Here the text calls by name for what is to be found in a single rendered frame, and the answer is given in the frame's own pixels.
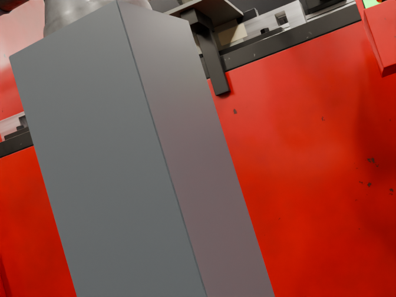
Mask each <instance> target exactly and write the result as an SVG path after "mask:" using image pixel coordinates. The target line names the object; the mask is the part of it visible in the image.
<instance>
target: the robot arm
mask: <svg viewBox="0 0 396 297"><path fill-rule="evenodd" d="M28 1H29V0H0V16H1V15H3V14H9V13H11V12H12V10H13V9H15V8H17V7H18V6H20V5H22V4H24V3H26V2H28ZM112 1H114V0H45V12H44V13H45V26H44V30H43V36H44V37H46V36H48V35H50V34H52V33H53V32H55V31H57V30H59V29H61V28H63V27H65V26H67V25H69V24H70V23H72V22H74V21H76V20H78V19H80V18H82V17H84V16H86V15H88V14H89V13H91V12H93V11H95V10H97V9H98V8H101V7H102V6H104V5H107V4H108V3H110V2H112ZM119 1H123V2H127V3H129V4H133V5H137V6H141V7H143V8H147V9H151V10H152V8H151V6H150V4H149V3H148V1H147V0H119ZM176 1H177V2H178V3H179V5H183V4H186V3H188V2H190V1H192V0H176Z"/></svg>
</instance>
